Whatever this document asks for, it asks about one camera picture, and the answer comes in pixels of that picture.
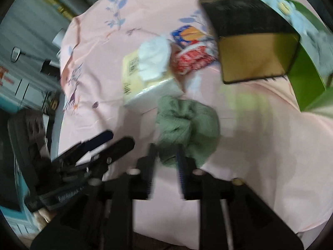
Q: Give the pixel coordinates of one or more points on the blue and orange snack packet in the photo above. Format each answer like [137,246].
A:
[187,35]

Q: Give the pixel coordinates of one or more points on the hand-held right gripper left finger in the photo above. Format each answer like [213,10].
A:
[151,172]

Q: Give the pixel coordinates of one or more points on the green box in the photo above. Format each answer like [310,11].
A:
[307,83]

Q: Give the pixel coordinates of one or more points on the black and gold box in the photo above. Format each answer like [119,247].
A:
[249,54]

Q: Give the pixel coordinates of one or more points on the dark screen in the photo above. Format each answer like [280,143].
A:
[7,166]

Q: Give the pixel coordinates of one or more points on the light blue plush toy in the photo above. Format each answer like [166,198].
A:
[299,18]

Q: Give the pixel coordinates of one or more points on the green towel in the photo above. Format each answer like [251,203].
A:
[187,125]

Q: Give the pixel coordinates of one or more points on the pale yellow tissue pack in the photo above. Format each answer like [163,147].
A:
[145,91]

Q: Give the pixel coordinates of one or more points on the small white object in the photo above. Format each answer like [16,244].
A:
[58,37]

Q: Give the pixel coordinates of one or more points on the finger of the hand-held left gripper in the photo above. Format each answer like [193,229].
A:
[100,138]
[119,147]

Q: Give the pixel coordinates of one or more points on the person's left hand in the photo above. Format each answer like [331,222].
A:
[43,214]

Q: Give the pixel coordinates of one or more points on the white tissue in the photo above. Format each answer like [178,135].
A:
[153,57]

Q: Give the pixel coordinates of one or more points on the pink printed sheet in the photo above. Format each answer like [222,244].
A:
[260,148]

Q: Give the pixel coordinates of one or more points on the red snack packet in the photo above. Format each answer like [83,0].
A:
[192,60]

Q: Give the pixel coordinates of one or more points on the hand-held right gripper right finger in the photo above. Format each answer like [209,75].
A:
[181,172]

